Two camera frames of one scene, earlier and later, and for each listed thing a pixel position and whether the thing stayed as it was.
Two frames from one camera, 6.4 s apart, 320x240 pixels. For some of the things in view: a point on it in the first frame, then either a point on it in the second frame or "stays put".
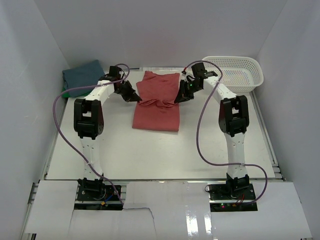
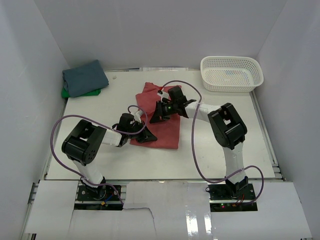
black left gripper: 128,97 -> 146,136
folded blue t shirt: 86,74 stays put
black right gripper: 183,95 -> 159,112
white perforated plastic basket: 238,74 stays put
